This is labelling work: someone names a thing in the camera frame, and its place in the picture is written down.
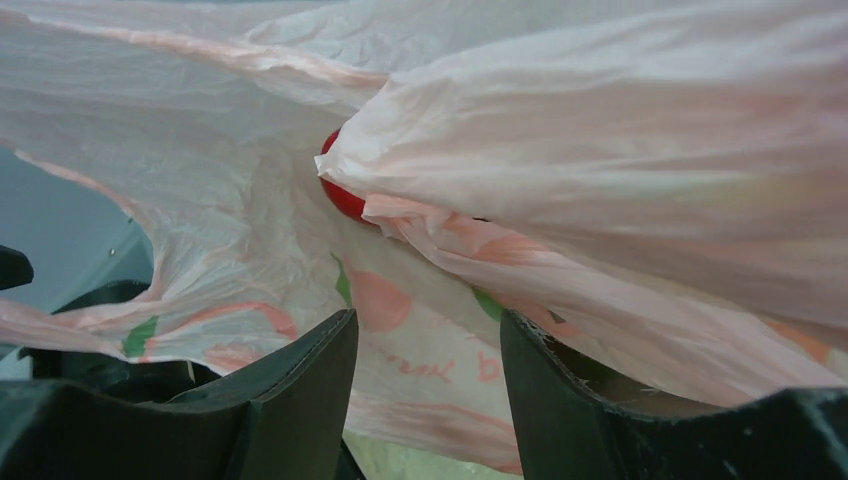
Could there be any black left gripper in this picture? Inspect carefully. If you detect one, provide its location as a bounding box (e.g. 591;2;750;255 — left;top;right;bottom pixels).
1;246;219;403

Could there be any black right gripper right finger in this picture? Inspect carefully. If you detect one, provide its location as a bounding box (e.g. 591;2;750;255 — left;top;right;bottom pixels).
500;310;847;479

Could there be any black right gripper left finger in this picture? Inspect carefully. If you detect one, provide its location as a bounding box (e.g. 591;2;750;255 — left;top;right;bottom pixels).
1;309;362;479

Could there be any pink plastic bag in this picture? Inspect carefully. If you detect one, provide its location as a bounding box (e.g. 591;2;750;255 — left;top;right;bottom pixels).
1;1;847;475

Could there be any red fake apple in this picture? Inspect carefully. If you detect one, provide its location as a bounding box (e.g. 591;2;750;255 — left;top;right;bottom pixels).
319;129;372;225

